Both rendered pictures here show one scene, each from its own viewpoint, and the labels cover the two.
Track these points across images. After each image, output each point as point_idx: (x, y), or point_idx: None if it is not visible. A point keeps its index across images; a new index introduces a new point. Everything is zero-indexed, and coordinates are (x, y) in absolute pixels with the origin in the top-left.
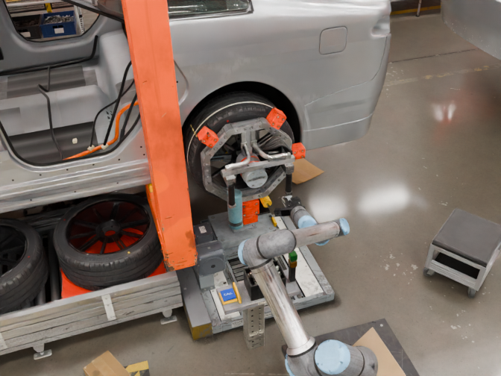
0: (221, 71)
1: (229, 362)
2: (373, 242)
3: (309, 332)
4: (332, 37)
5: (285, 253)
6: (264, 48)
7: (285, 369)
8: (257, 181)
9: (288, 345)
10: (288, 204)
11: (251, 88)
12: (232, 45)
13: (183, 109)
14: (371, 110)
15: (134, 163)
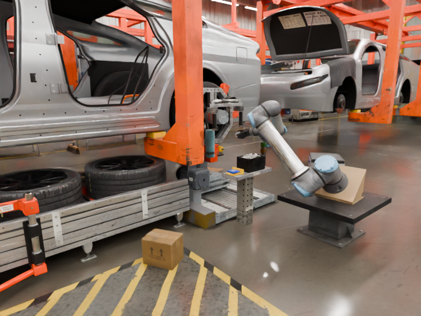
0: None
1: (237, 232)
2: (272, 183)
3: (274, 213)
4: (241, 52)
5: (278, 111)
6: (213, 50)
7: (275, 227)
8: (223, 119)
9: (294, 172)
10: (244, 130)
11: None
12: None
13: None
14: (258, 103)
15: (146, 113)
